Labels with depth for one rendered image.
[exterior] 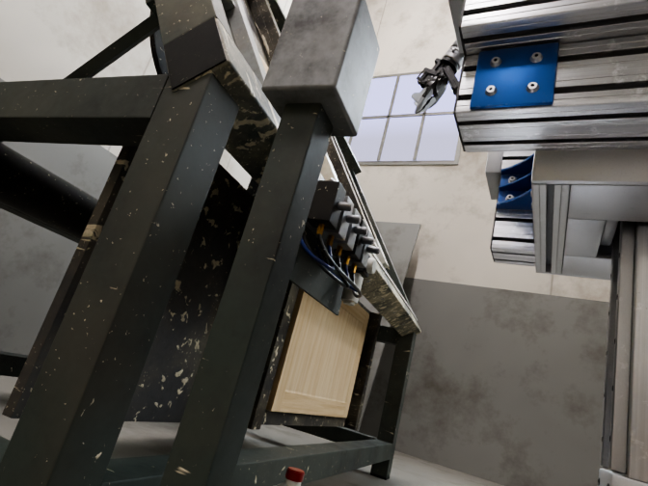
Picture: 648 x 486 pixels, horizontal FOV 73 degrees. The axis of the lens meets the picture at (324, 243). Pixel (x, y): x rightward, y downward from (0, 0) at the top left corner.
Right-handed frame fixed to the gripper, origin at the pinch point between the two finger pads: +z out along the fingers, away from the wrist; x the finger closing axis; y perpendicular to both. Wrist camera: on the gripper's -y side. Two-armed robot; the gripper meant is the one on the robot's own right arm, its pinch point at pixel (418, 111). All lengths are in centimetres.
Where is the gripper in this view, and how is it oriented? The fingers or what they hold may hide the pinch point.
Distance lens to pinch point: 159.1
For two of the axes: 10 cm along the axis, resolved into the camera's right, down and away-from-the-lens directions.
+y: -6.6, -4.9, 5.6
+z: -6.2, 7.8, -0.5
